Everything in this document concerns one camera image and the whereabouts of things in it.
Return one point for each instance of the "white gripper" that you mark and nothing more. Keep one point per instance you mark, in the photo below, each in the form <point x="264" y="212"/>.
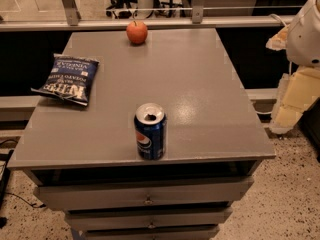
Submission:
<point x="304" y="39"/>

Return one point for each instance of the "blue pepsi can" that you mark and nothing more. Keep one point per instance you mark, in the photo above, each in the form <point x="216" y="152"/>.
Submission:
<point x="150" y="123"/>

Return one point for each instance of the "red apple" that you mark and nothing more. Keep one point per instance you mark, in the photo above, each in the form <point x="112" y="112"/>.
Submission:
<point x="137" y="32"/>

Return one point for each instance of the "blue potato chip bag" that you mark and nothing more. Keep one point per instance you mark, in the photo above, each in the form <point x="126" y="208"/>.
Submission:
<point x="70" y="79"/>

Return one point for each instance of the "grey metal railing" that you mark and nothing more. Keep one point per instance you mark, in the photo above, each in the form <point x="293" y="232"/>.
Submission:
<point x="62" y="15"/>

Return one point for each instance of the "grey drawer cabinet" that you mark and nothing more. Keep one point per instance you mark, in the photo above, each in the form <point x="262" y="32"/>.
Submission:
<point x="168" y="141"/>

